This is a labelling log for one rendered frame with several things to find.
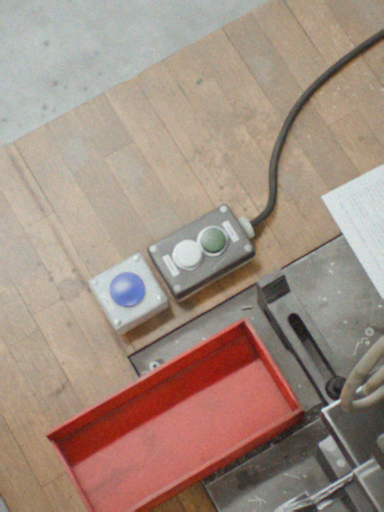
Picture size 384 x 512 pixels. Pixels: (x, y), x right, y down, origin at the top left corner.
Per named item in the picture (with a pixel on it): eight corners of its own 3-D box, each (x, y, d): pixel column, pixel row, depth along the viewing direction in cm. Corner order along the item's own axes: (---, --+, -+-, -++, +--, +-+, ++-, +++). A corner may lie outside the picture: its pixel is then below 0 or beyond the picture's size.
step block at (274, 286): (256, 303, 153) (256, 281, 144) (279, 290, 153) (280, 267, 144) (286, 351, 151) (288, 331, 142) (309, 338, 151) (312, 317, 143)
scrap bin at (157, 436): (51, 442, 149) (43, 432, 143) (246, 329, 152) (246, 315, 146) (104, 538, 146) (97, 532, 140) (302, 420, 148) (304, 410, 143)
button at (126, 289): (104, 287, 152) (102, 282, 150) (135, 269, 153) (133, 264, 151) (121, 316, 151) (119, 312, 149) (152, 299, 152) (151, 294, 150)
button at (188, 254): (171, 254, 153) (170, 249, 151) (193, 241, 153) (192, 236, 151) (184, 275, 152) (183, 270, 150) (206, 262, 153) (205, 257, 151)
